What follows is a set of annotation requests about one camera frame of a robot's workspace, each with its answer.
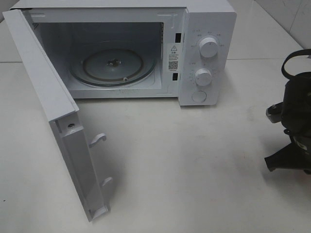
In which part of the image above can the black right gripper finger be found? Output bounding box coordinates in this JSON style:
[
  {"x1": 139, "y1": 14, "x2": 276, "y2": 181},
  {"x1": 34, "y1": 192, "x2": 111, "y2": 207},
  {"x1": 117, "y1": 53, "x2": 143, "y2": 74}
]
[{"x1": 264, "y1": 143, "x2": 311, "y2": 174}]

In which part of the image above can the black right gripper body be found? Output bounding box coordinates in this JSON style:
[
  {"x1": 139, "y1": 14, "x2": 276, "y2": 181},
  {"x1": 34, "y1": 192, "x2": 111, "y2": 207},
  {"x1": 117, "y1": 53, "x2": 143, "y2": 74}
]
[{"x1": 281, "y1": 71, "x2": 311, "y2": 155}]

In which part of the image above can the white round knob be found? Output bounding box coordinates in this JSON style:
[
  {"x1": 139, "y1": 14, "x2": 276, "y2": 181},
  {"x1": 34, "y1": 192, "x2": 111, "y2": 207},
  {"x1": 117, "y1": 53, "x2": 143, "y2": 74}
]
[
  {"x1": 195, "y1": 68, "x2": 213, "y2": 86},
  {"x1": 198, "y1": 36, "x2": 219, "y2": 58}
]

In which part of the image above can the white round door button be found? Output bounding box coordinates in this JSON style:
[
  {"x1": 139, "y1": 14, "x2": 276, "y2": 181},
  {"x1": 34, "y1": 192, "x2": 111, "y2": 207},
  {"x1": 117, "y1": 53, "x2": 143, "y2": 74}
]
[{"x1": 191, "y1": 91, "x2": 207, "y2": 103}]

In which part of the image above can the white microwave oven body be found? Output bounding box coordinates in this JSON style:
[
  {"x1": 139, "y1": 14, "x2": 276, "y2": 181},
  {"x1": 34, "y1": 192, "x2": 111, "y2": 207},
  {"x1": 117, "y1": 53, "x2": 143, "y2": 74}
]
[{"x1": 10, "y1": 0, "x2": 237, "y2": 106}]

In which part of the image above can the white warning label sticker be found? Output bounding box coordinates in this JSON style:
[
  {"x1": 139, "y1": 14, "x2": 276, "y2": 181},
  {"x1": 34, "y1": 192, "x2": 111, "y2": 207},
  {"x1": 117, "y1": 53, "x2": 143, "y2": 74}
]
[{"x1": 167, "y1": 43, "x2": 181, "y2": 71}]

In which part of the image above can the glass microwave turntable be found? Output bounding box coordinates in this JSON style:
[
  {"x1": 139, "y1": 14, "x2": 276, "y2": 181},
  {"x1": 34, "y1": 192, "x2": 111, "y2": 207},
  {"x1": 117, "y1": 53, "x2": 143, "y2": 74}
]
[{"x1": 70, "y1": 49, "x2": 156, "y2": 87}]

